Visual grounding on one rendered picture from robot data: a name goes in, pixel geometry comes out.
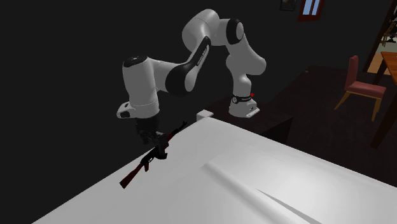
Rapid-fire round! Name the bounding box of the red framed window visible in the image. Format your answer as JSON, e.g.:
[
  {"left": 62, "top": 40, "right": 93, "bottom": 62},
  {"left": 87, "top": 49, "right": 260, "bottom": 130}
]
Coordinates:
[{"left": 297, "top": 0, "right": 326, "bottom": 23}]

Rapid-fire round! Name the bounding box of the white bed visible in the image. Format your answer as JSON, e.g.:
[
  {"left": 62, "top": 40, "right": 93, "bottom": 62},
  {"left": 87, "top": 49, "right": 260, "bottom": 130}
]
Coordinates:
[{"left": 31, "top": 109, "right": 397, "bottom": 224}]

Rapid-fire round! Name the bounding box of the dark framed wall picture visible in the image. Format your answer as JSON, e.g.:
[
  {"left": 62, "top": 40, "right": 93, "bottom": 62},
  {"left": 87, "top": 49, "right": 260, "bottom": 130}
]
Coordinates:
[{"left": 279, "top": 0, "right": 297, "bottom": 13}]

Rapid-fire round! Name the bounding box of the brown wooden table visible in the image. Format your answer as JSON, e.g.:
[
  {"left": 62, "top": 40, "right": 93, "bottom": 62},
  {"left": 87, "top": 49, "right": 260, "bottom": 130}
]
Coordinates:
[{"left": 370, "top": 51, "right": 397, "bottom": 150}]

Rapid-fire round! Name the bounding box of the dark robot stand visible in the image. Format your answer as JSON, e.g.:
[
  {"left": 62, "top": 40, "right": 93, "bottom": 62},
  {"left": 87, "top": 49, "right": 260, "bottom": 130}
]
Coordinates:
[{"left": 204, "top": 95, "right": 294, "bottom": 144}]

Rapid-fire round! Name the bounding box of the red upholstered wooden chair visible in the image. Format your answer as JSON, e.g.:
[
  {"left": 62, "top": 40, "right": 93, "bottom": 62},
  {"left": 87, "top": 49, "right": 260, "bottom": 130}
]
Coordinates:
[{"left": 333, "top": 55, "right": 387, "bottom": 122}]

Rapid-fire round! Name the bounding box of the black and red toy rifle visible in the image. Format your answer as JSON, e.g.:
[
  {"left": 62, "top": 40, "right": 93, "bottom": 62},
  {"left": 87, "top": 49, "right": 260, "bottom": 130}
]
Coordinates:
[{"left": 119, "top": 120, "right": 188, "bottom": 190}]

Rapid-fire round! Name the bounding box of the dark wooden door frame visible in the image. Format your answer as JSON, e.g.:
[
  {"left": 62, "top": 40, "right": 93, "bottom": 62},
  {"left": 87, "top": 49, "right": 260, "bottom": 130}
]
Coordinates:
[{"left": 362, "top": 0, "right": 397, "bottom": 74}]

